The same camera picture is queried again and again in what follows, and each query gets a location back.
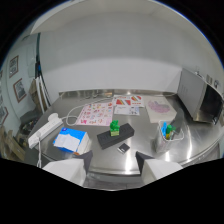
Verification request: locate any white power strip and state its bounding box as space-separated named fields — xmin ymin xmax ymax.
xmin=27 ymin=112 xmax=64 ymax=149

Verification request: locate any red and white leaflet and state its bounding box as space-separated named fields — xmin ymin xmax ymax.
xmin=113 ymin=94 xmax=146 ymax=108

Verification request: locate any white printed paper sheet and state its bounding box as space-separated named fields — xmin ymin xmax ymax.
xmin=113 ymin=105 xmax=141 ymax=117

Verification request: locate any framed wall picture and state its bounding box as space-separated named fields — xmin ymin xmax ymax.
xmin=12 ymin=77 xmax=28 ymax=104
xmin=0 ymin=105 xmax=10 ymax=126
xmin=8 ymin=55 xmax=20 ymax=79

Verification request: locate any green marker pen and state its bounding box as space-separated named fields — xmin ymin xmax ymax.
xmin=165 ymin=124 xmax=176 ymax=140

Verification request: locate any blue and white box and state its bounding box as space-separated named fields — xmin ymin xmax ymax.
xmin=52 ymin=127 xmax=92 ymax=156

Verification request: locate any black rectangular box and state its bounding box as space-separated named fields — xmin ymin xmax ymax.
xmin=96 ymin=122 xmax=135 ymax=150

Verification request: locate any pink sticker sheet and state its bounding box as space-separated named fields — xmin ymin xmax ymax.
xmin=75 ymin=101 xmax=115 ymax=127

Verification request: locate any blue marker pen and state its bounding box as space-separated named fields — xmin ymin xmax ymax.
xmin=161 ymin=121 xmax=168 ymax=140

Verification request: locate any small black square card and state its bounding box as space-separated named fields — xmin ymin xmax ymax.
xmin=117 ymin=142 xmax=131 ymax=154

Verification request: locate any green toy block figure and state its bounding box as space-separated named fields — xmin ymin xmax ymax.
xmin=109 ymin=119 xmax=121 ymax=137

